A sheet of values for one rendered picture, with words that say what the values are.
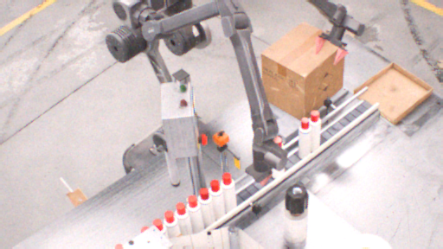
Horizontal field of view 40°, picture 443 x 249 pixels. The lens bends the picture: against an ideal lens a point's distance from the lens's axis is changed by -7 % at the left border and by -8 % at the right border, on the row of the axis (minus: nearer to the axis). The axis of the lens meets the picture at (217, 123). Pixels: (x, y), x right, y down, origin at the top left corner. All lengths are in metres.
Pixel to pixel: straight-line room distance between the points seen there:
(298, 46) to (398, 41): 1.98
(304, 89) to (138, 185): 0.80
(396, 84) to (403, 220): 0.80
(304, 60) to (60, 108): 2.12
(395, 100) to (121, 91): 2.06
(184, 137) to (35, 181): 2.04
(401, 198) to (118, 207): 1.16
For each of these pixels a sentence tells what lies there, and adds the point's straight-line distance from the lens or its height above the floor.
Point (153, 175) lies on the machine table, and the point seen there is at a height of 0.83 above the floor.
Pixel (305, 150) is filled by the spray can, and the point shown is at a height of 0.94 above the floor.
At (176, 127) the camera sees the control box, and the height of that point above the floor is 1.43.
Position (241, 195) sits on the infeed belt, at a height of 0.88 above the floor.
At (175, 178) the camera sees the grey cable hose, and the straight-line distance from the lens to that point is 2.36.
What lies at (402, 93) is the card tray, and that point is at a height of 0.83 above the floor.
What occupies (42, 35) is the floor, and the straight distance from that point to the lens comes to 5.15.
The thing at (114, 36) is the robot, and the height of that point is 0.97.
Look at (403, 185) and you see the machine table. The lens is 2.72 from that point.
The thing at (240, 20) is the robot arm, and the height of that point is 1.60.
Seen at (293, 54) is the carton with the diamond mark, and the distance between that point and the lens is 2.80.
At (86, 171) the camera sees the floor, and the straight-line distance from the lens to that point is 3.99.
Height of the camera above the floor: 2.92
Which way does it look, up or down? 46 degrees down
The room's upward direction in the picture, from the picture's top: 7 degrees counter-clockwise
